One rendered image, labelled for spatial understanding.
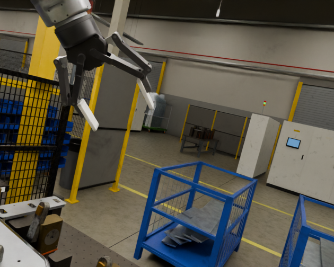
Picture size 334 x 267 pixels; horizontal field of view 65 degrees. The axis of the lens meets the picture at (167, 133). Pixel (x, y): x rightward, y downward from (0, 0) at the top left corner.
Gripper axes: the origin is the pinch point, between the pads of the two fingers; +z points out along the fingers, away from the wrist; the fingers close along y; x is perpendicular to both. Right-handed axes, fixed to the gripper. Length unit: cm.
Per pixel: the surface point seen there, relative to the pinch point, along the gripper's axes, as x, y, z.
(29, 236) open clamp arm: 10, -54, 34
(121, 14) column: 794, -114, 10
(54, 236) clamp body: 14, -50, 41
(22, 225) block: 18, -62, 35
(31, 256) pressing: 1, -48, 34
